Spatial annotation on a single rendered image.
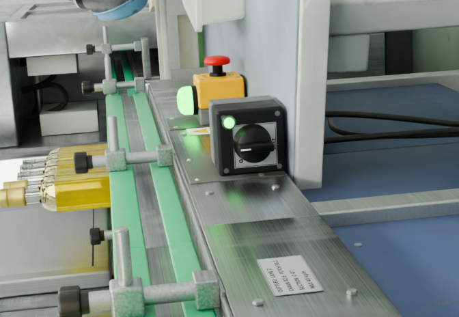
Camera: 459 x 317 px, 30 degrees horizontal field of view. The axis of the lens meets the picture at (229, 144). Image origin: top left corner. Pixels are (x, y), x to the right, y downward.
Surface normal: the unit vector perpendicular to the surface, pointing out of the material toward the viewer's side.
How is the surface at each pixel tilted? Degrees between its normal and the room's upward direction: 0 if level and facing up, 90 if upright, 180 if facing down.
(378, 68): 90
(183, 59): 90
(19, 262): 90
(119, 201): 90
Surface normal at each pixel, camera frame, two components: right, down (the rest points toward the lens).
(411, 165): -0.05, -0.97
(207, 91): 0.15, 0.23
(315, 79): 0.15, 0.47
